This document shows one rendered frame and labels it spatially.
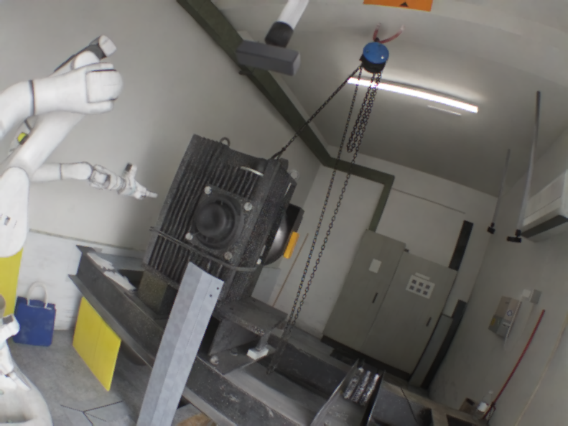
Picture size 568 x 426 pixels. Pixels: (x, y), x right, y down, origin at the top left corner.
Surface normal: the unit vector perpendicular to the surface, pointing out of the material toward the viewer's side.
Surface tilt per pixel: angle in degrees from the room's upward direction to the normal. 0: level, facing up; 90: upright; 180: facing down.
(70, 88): 88
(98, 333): 90
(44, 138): 93
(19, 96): 85
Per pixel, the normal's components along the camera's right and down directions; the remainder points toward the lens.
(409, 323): -0.40, -0.21
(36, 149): 0.78, 0.28
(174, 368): -0.20, -0.13
